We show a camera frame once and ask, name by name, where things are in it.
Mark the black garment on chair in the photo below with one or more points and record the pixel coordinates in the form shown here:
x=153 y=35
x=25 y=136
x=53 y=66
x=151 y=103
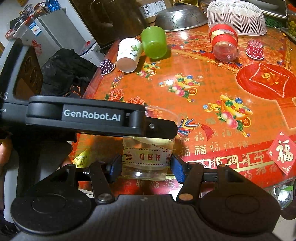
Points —
x=66 y=74

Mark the red patterned tablecloth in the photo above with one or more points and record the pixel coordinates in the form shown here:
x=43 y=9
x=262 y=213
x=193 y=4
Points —
x=228 y=113

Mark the white paper cup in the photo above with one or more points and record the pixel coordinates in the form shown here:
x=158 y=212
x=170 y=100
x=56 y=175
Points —
x=129 y=52

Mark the clear cup with red ribbon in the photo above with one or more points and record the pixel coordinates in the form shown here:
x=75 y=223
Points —
x=224 y=40

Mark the red dotted cupcake liner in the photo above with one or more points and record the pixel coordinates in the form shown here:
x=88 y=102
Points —
x=255 y=50

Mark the cardboard box with label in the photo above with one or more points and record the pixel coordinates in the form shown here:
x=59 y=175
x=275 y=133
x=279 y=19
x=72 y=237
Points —
x=150 y=8

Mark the red fu envelope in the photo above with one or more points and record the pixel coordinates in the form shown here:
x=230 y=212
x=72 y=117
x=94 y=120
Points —
x=282 y=152

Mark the green plastic cup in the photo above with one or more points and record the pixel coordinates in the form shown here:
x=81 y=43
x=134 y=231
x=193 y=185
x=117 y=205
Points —
x=154 y=42

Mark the person's left hand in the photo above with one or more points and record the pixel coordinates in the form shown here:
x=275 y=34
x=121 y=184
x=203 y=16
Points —
x=5 y=151

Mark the blue water bottle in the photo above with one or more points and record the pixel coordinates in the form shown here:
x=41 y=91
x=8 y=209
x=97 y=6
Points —
x=52 y=5

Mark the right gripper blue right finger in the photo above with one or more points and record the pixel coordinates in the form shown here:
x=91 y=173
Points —
x=190 y=176

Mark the purple dotted cupcake liner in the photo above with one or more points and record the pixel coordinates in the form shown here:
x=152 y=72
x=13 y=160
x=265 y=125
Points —
x=106 y=67

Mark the white mesh food cover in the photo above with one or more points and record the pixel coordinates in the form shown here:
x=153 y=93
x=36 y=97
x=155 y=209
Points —
x=246 y=18

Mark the steel colander bowl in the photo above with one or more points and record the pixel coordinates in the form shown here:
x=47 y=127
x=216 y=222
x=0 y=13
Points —
x=182 y=17

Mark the silver refrigerator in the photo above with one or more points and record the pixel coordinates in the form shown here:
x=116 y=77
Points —
x=50 y=33

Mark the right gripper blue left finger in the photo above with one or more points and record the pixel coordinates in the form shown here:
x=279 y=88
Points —
x=101 y=175

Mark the white box on floor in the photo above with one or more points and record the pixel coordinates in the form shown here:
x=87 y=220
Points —
x=91 y=52

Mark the clear cup with HBD ribbon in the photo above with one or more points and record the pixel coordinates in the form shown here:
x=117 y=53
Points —
x=146 y=158

